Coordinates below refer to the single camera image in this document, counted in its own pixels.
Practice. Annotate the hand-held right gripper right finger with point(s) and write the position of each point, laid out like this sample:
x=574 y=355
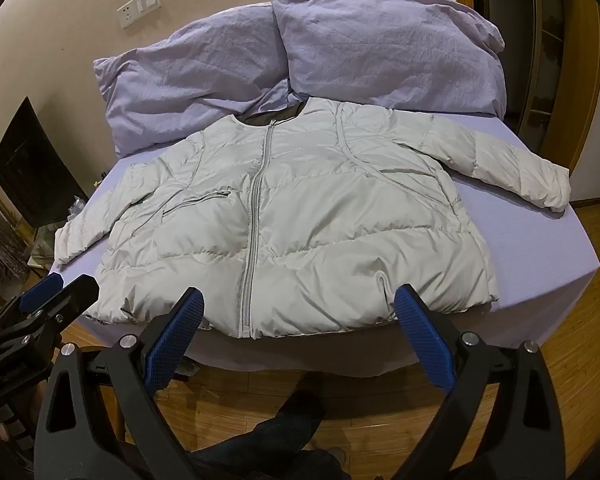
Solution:
x=425 y=332

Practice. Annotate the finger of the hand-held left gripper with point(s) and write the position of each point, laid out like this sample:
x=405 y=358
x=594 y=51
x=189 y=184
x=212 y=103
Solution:
x=40 y=292
x=77 y=294

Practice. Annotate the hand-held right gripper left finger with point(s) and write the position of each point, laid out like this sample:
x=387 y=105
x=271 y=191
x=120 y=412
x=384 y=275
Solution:
x=172 y=345

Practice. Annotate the cream puffer jacket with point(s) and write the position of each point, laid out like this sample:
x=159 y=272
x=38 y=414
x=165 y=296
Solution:
x=305 y=210

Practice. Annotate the dark patterned wooden cabinet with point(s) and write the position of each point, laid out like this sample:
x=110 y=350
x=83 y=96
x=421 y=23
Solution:
x=2 y=245

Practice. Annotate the bedside table with clutter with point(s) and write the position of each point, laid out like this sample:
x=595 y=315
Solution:
x=55 y=230

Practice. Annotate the black flat panel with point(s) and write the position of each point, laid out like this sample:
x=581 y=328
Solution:
x=35 y=165

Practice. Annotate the bed with lavender sheet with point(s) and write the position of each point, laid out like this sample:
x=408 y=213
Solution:
x=530 y=245

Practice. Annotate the person's leg in dark trousers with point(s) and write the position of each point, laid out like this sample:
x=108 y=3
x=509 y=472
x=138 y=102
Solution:
x=275 y=440

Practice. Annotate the lavender pillow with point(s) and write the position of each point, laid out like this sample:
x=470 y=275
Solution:
x=380 y=45
x=190 y=80

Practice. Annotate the wooden wardrobe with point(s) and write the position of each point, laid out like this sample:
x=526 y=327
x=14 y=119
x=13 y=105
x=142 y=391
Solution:
x=555 y=60

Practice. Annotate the white wall socket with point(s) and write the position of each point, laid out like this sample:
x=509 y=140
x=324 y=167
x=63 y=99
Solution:
x=127 y=16

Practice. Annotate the white wall switch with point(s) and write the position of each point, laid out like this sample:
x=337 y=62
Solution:
x=147 y=2

